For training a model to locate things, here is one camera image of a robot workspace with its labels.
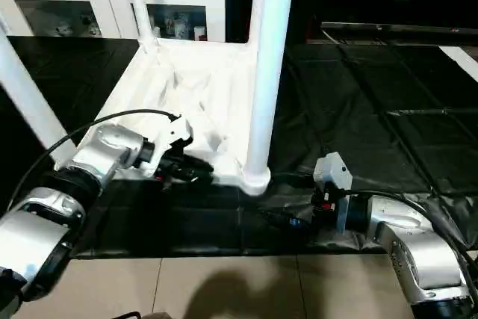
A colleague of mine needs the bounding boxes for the black work mat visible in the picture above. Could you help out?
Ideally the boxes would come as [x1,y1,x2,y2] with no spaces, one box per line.
[0,34,478,260]

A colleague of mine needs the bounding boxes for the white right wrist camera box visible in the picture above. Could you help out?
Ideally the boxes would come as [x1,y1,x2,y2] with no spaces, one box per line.
[311,152,354,194]

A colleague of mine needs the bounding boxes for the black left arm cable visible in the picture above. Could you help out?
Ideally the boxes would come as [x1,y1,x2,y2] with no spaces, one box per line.
[0,109,183,211]

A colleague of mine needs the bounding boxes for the dark metal rail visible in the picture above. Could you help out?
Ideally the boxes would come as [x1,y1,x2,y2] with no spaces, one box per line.
[321,22,478,35]

